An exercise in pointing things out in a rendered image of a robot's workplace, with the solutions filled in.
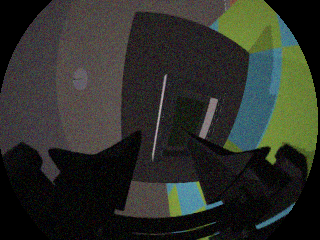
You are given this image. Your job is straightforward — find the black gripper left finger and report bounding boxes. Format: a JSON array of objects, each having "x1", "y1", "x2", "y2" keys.
[{"x1": 48, "y1": 131, "x2": 141, "y2": 211}]

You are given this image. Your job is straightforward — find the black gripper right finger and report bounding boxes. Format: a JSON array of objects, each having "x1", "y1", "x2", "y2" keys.
[{"x1": 184, "y1": 131, "x2": 271, "y2": 205}]

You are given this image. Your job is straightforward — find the grey flat board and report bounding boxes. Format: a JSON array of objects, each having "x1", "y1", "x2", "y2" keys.
[{"x1": 120, "y1": 11, "x2": 249, "y2": 184}]

